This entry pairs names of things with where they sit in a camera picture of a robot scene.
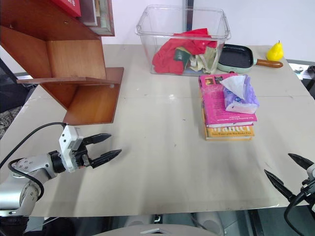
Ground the dark vertical wall strip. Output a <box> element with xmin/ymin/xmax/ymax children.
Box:
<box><xmin>184</xmin><ymin>0</ymin><xmax>195</xmax><ymax>28</ymax></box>

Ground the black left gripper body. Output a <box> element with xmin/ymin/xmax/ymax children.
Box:
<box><xmin>72</xmin><ymin>139</ymin><xmax>95</xmax><ymax>170</ymax></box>

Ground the dark green cloth piece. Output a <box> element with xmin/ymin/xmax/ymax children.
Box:
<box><xmin>173</xmin><ymin>46</ymin><xmax>192</xmax><ymax>62</ymax></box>

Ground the green pan with wooden handle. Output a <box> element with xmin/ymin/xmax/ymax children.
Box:
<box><xmin>216</xmin><ymin>44</ymin><xmax>284</xmax><ymax>73</ymax></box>

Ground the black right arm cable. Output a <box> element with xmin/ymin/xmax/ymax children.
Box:
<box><xmin>283</xmin><ymin>191</ymin><xmax>315</xmax><ymax>236</ymax></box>

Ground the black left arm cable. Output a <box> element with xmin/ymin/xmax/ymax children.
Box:
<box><xmin>0</xmin><ymin>122</ymin><xmax>68</xmax><ymax>201</ymax></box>

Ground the wooden shelf unit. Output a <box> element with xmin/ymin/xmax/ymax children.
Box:
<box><xmin>0</xmin><ymin>0</ymin><xmax>125</xmax><ymax>125</ymax></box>

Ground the red cloth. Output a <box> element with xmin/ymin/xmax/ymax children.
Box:
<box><xmin>152</xmin><ymin>28</ymin><xmax>219</xmax><ymax>75</ymax></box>

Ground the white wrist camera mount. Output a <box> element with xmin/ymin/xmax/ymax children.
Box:
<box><xmin>58</xmin><ymin>125</ymin><xmax>83</xmax><ymax>173</ymax></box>
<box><xmin>306</xmin><ymin>163</ymin><xmax>315</xmax><ymax>182</ymax></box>

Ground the clear plastic storage bin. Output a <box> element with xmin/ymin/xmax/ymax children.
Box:
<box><xmin>134</xmin><ymin>4</ymin><xmax>232</xmax><ymax>76</ymax></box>

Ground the purple tissue pack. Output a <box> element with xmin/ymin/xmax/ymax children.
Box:
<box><xmin>219</xmin><ymin>74</ymin><xmax>260</xmax><ymax>115</ymax></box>

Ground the grey rounded robot torso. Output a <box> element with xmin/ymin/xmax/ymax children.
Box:
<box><xmin>93</xmin><ymin>224</ymin><xmax>208</xmax><ymax>236</ymax></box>

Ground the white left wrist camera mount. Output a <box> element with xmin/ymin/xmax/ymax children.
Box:
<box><xmin>58</xmin><ymin>125</ymin><xmax>83</xmax><ymax>173</ymax></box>

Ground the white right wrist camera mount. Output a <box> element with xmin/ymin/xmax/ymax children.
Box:
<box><xmin>306</xmin><ymin>163</ymin><xmax>315</xmax><ymax>182</ymax></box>

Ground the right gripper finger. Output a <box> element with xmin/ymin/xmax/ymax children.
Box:
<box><xmin>263</xmin><ymin>169</ymin><xmax>297</xmax><ymax>203</ymax></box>
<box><xmin>287</xmin><ymin>153</ymin><xmax>315</xmax><ymax>171</ymax></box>

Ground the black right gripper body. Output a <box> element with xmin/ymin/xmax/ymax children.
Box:
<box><xmin>291</xmin><ymin>178</ymin><xmax>315</xmax><ymax>205</ymax></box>

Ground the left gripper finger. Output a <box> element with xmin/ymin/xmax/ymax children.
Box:
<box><xmin>82</xmin><ymin>133</ymin><xmax>112</xmax><ymax>148</ymax></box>
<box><xmin>89</xmin><ymin>148</ymin><xmax>123</xmax><ymax>170</ymax></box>

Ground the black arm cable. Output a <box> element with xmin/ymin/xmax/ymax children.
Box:
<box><xmin>0</xmin><ymin>122</ymin><xmax>68</xmax><ymax>201</ymax></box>
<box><xmin>283</xmin><ymin>191</ymin><xmax>315</xmax><ymax>236</ymax></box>

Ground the pink book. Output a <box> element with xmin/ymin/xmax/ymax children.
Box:
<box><xmin>198</xmin><ymin>72</ymin><xmax>258</xmax><ymax>128</ymax></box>

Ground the black object beside table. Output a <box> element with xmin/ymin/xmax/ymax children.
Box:
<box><xmin>301</xmin><ymin>65</ymin><xmax>315</xmax><ymax>99</ymax></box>

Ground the patterned grey fabric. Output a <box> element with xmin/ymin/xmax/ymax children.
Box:
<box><xmin>0</xmin><ymin>107</ymin><xmax>26</xmax><ymax>141</ymax></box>

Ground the yellow book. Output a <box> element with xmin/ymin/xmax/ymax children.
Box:
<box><xmin>201</xmin><ymin>92</ymin><xmax>255</xmax><ymax>142</ymax></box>

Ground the cream cloth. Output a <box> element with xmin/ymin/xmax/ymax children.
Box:
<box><xmin>189</xmin><ymin>46</ymin><xmax>220</xmax><ymax>75</ymax></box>

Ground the red book with white print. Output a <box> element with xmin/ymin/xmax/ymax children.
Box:
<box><xmin>51</xmin><ymin>0</ymin><xmax>82</xmax><ymax>18</ymax></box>

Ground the yellow pear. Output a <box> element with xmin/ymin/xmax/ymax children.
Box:
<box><xmin>266</xmin><ymin>40</ymin><xmax>284</xmax><ymax>62</ymax></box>

